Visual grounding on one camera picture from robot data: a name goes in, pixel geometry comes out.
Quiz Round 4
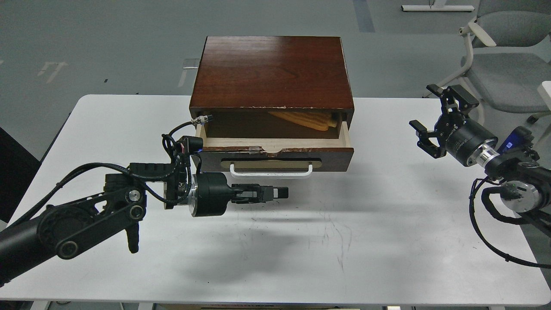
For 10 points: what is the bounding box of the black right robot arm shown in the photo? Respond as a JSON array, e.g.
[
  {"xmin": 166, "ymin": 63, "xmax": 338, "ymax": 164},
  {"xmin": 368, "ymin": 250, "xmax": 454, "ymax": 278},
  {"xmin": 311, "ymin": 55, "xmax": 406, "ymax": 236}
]
[{"xmin": 409, "ymin": 84, "xmax": 550, "ymax": 236}]

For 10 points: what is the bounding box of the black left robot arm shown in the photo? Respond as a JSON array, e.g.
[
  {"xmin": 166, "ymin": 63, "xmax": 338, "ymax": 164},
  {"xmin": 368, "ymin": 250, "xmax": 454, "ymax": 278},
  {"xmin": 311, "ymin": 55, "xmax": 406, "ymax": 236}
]
[{"xmin": 0, "ymin": 115, "xmax": 288, "ymax": 285}]

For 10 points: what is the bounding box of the grey office chair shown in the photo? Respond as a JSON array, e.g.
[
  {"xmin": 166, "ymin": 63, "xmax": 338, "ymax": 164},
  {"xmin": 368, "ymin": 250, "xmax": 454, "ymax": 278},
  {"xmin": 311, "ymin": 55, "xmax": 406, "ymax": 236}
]
[{"xmin": 437, "ymin": 0, "xmax": 551, "ymax": 124}]

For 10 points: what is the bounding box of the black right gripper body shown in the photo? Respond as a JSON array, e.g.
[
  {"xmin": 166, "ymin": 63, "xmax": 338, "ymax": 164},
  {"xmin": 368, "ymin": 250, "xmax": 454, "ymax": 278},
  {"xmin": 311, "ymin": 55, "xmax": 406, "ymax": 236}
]
[{"xmin": 435, "ymin": 114, "xmax": 498, "ymax": 167}]

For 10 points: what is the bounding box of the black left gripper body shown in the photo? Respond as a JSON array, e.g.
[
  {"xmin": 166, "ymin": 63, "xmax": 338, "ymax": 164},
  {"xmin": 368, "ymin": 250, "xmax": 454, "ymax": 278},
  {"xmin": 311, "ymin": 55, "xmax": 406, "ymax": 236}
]
[{"xmin": 190, "ymin": 172, "xmax": 234, "ymax": 217}]

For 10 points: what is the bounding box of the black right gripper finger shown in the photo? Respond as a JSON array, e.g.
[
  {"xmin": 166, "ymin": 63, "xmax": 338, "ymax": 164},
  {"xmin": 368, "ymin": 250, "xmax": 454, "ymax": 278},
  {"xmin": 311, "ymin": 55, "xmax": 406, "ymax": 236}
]
[
  {"xmin": 409, "ymin": 120, "xmax": 447, "ymax": 158},
  {"xmin": 426, "ymin": 84, "xmax": 480, "ymax": 123}
]

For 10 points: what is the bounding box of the wooden drawer with white handle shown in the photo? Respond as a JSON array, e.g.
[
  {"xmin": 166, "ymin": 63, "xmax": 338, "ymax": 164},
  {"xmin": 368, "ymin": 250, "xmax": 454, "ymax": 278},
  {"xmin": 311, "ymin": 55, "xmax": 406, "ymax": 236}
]
[{"xmin": 195, "ymin": 125, "xmax": 354, "ymax": 179}]

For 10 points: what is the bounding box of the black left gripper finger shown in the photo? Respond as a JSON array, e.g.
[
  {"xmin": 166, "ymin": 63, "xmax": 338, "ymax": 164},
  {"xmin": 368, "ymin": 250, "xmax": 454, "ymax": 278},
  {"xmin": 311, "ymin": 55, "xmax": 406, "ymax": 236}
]
[
  {"xmin": 232, "ymin": 184, "xmax": 289, "ymax": 199},
  {"xmin": 232, "ymin": 195, "xmax": 274, "ymax": 204}
]

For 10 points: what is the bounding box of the dark wooden cabinet box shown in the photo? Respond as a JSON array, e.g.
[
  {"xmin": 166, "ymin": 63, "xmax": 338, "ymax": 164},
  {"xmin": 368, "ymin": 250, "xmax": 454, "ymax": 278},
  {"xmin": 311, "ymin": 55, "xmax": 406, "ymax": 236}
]
[{"xmin": 189, "ymin": 36, "xmax": 355, "ymax": 125}]

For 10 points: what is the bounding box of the yellow corn cob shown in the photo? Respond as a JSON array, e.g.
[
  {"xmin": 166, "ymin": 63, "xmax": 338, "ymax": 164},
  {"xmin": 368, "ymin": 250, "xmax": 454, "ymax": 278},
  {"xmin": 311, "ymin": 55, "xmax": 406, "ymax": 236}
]
[{"xmin": 268, "ymin": 112, "xmax": 338, "ymax": 131}]

